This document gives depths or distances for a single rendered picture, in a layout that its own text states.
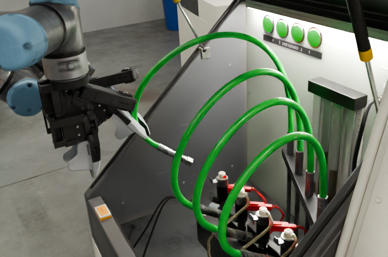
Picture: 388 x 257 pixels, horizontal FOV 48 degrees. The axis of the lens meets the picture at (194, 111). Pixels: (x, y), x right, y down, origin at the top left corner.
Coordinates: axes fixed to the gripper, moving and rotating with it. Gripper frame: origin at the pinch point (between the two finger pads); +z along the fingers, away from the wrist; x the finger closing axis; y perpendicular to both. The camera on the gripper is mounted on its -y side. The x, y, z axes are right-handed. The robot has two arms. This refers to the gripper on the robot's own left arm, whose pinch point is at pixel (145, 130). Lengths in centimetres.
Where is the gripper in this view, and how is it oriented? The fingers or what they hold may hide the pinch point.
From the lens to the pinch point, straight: 103.9
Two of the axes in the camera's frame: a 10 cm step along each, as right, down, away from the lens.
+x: -1.5, 2.0, -9.7
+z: 7.0, 7.1, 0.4
